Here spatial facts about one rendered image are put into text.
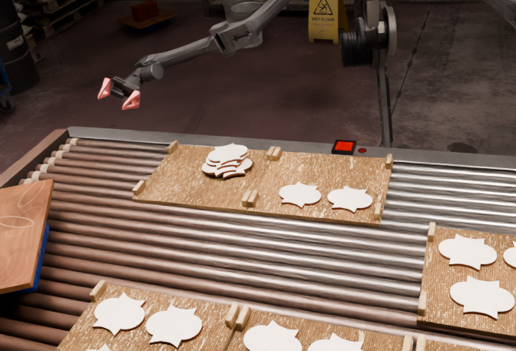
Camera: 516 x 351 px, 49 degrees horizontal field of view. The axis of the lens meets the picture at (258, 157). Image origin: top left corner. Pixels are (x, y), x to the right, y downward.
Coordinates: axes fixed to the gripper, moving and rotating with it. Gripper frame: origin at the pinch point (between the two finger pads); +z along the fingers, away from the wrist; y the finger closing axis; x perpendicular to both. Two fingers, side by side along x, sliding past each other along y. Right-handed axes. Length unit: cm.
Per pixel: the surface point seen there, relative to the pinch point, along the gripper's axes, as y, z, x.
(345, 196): 86, 2, -7
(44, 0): -302, -324, 222
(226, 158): 44.0, -3.3, 5.5
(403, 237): 106, 13, -12
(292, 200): 72, 8, -2
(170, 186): 30.8, 10.5, 15.0
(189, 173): 33.2, 1.8, 14.8
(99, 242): 23.1, 40.7, 17.6
